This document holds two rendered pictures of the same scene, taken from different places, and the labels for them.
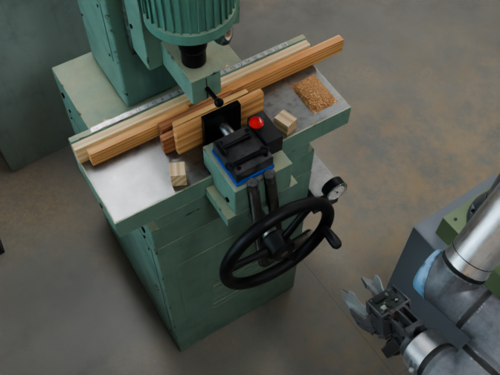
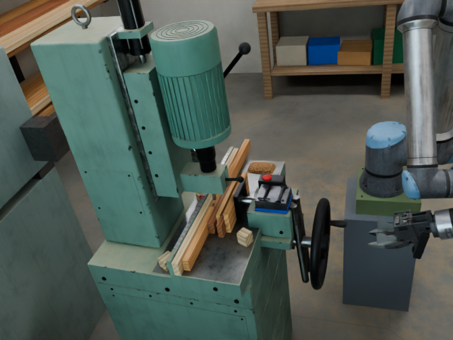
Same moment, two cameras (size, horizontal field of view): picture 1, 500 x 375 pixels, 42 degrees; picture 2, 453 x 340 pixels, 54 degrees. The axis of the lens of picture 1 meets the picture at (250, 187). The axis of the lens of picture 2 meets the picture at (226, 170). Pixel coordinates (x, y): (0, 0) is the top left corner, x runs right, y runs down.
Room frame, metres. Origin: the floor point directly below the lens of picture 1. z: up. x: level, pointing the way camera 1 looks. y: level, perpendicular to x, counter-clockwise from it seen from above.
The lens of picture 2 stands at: (-0.04, 0.73, 1.84)
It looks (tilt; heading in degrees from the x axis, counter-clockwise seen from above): 34 degrees down; 325
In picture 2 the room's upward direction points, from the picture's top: 9 degrees counter-clockwise
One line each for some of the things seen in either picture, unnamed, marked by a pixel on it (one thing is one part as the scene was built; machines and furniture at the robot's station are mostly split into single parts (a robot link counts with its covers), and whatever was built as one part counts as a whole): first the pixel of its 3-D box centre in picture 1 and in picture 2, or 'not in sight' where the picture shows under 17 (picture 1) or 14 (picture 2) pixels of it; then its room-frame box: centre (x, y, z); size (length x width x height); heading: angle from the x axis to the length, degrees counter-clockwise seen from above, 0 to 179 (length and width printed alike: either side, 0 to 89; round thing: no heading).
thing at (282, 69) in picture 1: (223, 96); (222, 194); (0.97, 0.06, 0.92); 0.66 x 0.02 x 0.04; 122
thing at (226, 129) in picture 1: (228, 132); (249, 200); (0.85, 0.05, 0.95); 0.09 x 0.07 x 0.09; 122
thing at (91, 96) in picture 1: (178, 117); (191, 238); (1.04, 0.18, 0.76); 0.57 x 0.45 x 0.09; 32
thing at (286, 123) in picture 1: (285, 123); not in sight; (0.90, -0.08, 0.92); 0.04 x 0.03 x 0.03; 49
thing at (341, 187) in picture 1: (332, 189); not in sight; (0.90, -0.21, 0.65); 0.06 x 0.04 x 0.08; 122
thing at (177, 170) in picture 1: (178, 173); (245, 237); (0.76, 0.15, 0.92); 0.03 x 0.03 x 0.04; 8
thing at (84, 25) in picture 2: not in sight; (81, 16); (1.18, 0.27, 1.55); 0.06 x 0.02 x 0.07; 32
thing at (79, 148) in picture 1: (198, 98); (211, 202); (0.96, 0.12, 0.92); 0.60 x 0.02 x 0.05; 122
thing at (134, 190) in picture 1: (227, 152); (249, 218); (0.85, 0.05, 0.87); 0.61 x 0.30 x 0.06; 122
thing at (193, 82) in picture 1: (191, 68); (205, 179); (0.96, 0.13, 1.03); 0.14 x 0.07 x 0.09; 32
